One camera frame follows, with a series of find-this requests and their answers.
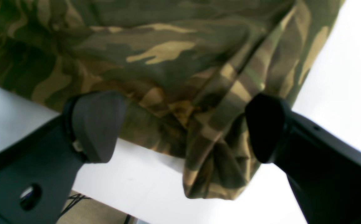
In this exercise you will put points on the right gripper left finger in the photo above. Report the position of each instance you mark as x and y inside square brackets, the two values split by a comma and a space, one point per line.
[37, 172]

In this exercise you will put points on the camouflage t-shirt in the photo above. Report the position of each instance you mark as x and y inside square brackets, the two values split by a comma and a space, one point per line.
[188, 68]

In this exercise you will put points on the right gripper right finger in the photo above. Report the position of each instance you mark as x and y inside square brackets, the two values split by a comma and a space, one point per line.
[323, 171]

